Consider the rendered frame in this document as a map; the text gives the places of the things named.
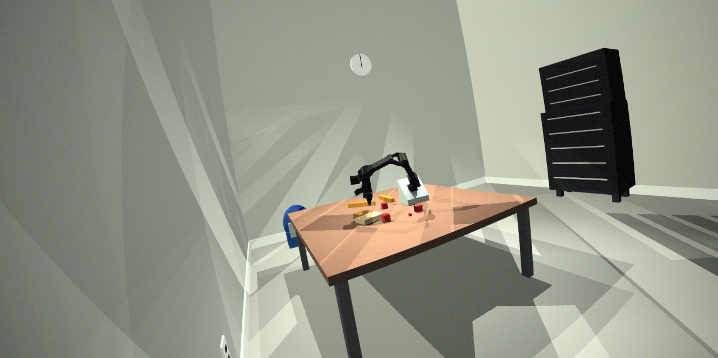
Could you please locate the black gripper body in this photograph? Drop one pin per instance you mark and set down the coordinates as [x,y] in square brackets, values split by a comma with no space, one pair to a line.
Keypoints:
[367,189]

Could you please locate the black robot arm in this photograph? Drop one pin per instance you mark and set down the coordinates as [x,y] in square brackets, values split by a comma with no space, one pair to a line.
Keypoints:
[366,171]

